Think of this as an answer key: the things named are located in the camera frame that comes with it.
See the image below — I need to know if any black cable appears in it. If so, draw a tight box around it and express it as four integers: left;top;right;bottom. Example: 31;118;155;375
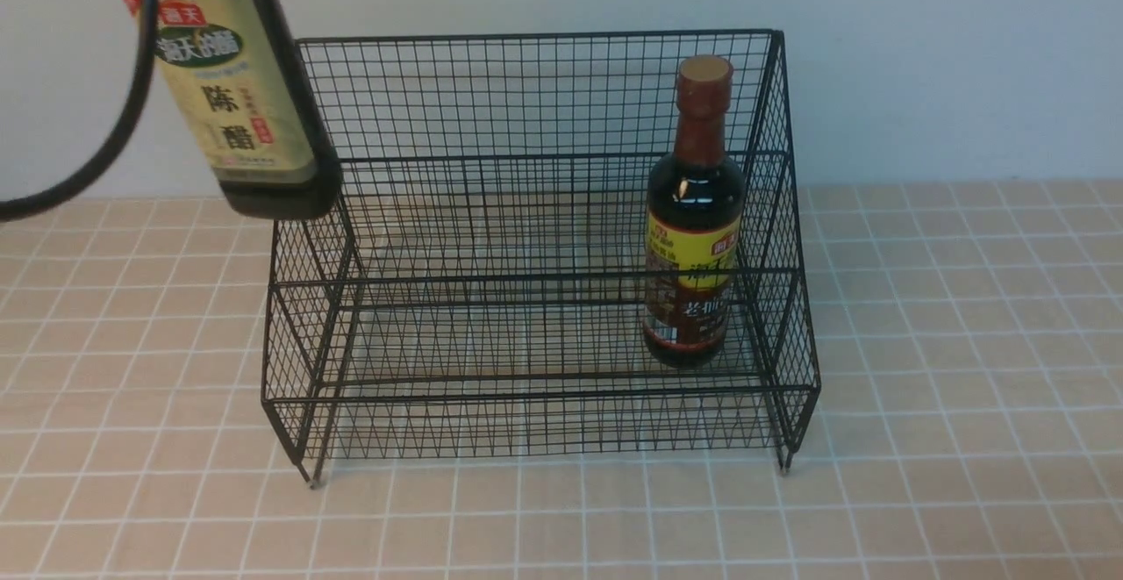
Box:
0;0;161;223

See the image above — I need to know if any soy sauce bottle red cap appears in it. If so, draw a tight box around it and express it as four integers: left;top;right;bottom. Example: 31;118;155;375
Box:
642;54;746;369

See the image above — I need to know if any black wire mesh shelf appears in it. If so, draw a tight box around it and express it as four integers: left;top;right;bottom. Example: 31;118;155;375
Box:
261;29;821;484

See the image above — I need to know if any vinegar bottle with beige label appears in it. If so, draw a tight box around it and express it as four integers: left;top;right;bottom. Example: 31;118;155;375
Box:
154;0;343;221

